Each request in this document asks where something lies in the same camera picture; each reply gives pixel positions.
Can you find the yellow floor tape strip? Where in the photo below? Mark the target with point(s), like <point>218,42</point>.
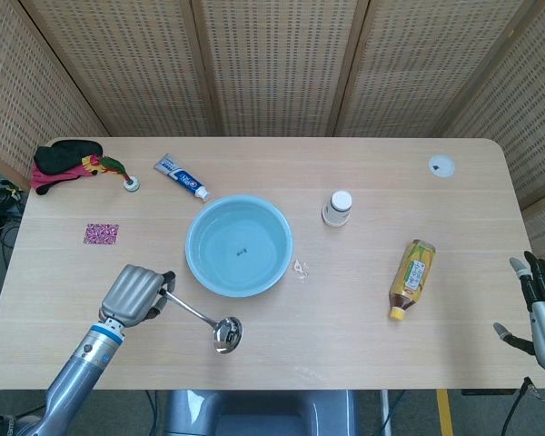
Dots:
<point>444,412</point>

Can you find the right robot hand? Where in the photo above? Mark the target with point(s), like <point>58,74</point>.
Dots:
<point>542,313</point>

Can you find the light blue bowl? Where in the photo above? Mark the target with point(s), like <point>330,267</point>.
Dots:
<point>239,246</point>

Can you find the black and pink cloth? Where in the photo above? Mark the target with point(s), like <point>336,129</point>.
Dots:
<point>56,165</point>

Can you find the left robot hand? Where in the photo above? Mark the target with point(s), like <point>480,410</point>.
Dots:
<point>134,293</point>

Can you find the white plastic pill bottle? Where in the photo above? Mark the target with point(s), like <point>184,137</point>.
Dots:
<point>337,208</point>

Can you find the white round table grommet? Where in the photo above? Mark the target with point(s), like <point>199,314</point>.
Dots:
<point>441,166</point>

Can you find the pink patterned square card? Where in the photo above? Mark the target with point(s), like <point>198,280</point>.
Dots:
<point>102,233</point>

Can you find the yellow tea drink bottle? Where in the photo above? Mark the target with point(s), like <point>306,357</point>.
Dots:
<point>411,279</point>

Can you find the small clear plastic scrap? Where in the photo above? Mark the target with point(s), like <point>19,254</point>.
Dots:
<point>301,268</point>

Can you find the colourful feather shuttlecock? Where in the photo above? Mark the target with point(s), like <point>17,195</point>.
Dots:
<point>113,168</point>

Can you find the blue white toothpaste tube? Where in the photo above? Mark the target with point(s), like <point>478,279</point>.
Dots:
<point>181,176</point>

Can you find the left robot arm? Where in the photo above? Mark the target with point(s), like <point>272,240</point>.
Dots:
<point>72,377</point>

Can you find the woven bamboo folding screen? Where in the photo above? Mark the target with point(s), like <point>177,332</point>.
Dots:
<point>272,63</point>

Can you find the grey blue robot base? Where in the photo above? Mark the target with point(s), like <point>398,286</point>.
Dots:
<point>261,413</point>

